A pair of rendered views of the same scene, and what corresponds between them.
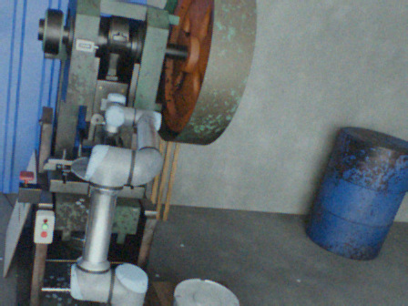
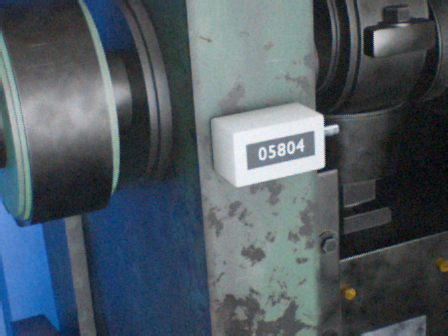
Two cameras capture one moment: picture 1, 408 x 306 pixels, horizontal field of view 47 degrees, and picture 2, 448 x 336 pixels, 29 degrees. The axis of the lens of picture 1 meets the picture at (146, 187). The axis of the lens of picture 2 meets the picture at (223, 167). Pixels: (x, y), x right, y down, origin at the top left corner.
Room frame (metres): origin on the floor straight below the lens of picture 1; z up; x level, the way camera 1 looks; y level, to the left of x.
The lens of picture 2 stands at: (1.37, 0.45, 1.52)
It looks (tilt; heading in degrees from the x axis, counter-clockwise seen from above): 21 degrees down; 354
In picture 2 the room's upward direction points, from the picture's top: 4 degrees counter-clockwise
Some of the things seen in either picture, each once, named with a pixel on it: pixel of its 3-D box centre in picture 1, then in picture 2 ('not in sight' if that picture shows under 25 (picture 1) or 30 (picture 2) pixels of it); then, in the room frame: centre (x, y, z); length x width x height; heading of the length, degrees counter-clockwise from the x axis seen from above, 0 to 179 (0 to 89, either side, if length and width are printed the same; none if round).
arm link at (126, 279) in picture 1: (127, 286); not in sight; (1.36, -0.01, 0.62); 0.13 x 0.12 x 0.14; 98
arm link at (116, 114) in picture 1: (118, 115); not in sight; (1.81, 0.16, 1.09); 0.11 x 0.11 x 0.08; 8
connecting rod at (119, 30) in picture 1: (113, 56); (341, 112); (2.13, 0.26, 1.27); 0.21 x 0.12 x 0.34; 17
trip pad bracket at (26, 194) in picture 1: (28, 203); not in sight; (1.82, 0.49, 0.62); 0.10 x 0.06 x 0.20; 107
